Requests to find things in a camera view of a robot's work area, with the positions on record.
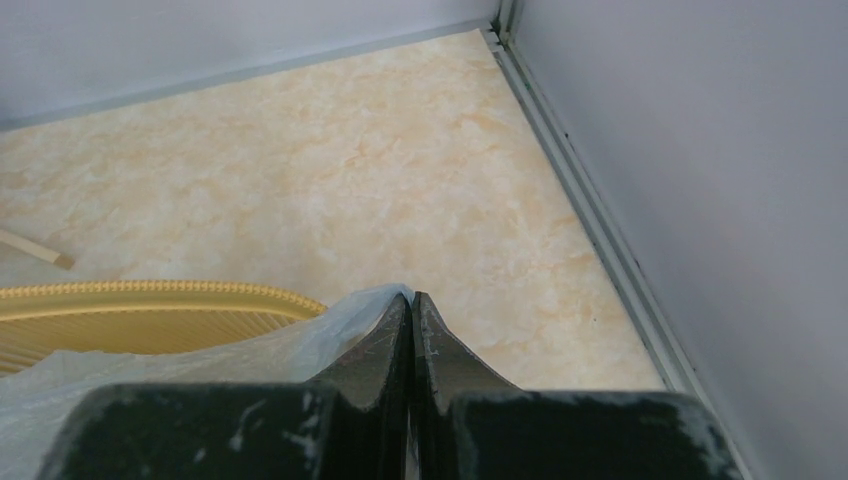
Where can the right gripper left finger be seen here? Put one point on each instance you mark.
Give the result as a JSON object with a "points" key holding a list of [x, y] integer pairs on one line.
{"points": [[347, 422]]}

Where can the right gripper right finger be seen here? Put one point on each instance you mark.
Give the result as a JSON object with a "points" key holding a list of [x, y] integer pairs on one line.
{"points": [[475, 424]]}

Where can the yellow plastic trash bin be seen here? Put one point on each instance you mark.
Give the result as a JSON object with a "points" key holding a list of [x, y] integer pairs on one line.
{"points": [[146, 317]]}

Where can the light blue plastic trash bag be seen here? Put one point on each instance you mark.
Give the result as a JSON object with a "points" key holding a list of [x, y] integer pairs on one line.
{"points": [[36, 401]]}

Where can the wooden clothes rack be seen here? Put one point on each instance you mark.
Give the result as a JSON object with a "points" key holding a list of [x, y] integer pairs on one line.
{"points": [[36, 250]]}

